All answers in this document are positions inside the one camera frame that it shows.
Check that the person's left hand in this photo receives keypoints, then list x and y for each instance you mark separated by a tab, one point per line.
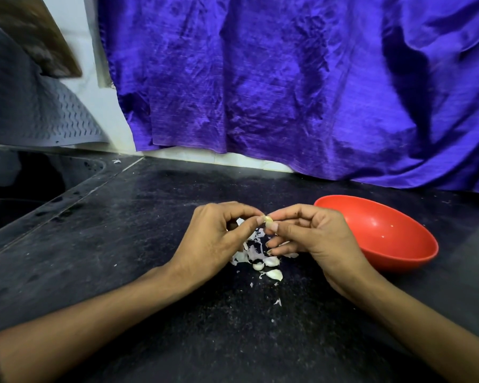
207	247

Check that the person's right hand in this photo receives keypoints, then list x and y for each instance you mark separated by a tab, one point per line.
327	243

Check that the person's right middle finger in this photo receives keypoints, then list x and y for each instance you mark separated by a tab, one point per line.
283	240

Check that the person's right thumb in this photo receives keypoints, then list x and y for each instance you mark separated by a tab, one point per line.
285	228

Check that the person's left thumb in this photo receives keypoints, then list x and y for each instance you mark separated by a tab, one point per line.
245	232

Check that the small garlic clove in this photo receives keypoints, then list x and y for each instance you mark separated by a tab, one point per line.
268	219

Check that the person's right forearm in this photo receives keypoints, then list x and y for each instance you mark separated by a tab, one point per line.
419	335

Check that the person's left forearm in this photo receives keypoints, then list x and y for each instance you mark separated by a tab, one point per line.
95	327

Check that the pile of garlic peels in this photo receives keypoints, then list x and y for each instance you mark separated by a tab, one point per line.
255	251

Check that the unpeeled garlic clove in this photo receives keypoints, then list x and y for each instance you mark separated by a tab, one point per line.
276	274
258	266
272	261

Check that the red plastic bowl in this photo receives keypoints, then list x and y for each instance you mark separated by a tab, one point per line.
383	235

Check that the purple cloth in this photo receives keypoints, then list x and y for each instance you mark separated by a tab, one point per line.
303	83

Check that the dark kitchen sink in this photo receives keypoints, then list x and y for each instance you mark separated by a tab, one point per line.
28	183

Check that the grey textured rubber mat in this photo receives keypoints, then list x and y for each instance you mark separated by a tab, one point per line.
28	107

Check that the brown wooden board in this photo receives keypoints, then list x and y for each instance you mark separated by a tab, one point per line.
32	31

